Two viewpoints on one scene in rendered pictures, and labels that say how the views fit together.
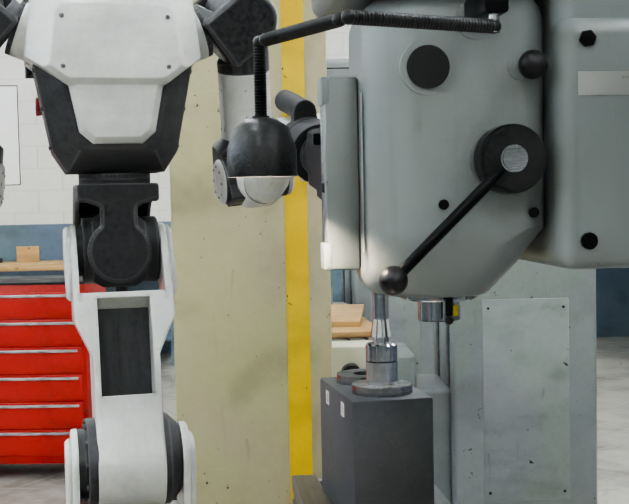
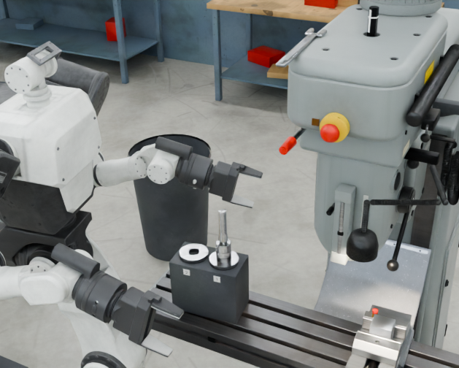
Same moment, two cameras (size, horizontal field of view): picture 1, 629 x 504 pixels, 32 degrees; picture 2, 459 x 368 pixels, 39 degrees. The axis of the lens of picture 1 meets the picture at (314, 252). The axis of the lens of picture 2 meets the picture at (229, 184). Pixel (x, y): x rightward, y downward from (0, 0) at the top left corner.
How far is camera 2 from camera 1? 1.70 m
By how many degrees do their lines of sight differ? 60
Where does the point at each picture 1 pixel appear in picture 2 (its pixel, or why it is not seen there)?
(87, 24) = (68, 146)
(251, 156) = (375, 253)
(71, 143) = (63, 220)
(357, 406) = (236, 277)
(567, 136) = (413, 182)
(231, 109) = not seen: hidden behind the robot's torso
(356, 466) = (236, 300)
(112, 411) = (120, 344)
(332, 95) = (352, 198)
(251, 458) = not seen: outside the picture
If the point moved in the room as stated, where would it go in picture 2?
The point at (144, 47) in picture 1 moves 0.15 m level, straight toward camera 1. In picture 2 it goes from (89, 142) to (144, 154)
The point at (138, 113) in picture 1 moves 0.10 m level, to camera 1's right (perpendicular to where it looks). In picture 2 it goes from (88, 182) to (116, 165)
